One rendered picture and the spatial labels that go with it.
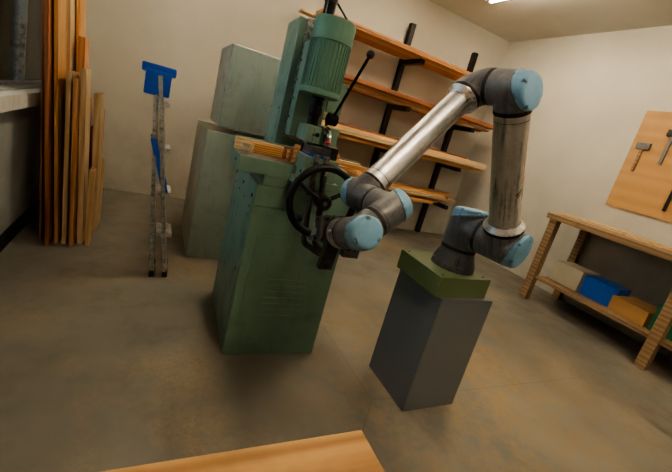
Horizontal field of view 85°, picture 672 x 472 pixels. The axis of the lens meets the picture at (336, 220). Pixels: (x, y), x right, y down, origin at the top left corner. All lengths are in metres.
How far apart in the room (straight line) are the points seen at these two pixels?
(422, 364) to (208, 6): 3.44
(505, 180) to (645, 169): 3.02
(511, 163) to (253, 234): 1.01
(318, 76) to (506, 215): 0.91
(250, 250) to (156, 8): 2.80
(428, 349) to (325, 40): 1.33
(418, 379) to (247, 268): 0.87
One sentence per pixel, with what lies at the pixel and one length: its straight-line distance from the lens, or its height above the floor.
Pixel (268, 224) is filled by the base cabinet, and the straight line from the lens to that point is 1.56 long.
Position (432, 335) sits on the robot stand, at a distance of 1.64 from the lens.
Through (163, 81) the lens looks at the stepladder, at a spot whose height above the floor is 1.09.
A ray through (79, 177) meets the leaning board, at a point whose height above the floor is 0.43.
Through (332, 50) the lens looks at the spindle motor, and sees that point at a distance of 1.63.
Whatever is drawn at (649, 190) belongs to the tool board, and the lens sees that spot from 4.29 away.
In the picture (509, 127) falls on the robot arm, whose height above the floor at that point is 1.23.
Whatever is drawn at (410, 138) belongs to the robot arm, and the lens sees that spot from 1.18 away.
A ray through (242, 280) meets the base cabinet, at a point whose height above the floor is 0.37.
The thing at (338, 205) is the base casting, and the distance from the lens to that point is 1.63.
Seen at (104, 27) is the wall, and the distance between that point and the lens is 3.96.
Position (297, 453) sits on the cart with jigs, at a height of 0.53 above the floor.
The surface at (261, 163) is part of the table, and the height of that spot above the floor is 0.88.
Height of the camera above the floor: 1.09
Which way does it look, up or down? 14 degrees down
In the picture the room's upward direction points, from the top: 15 degrees clockwise
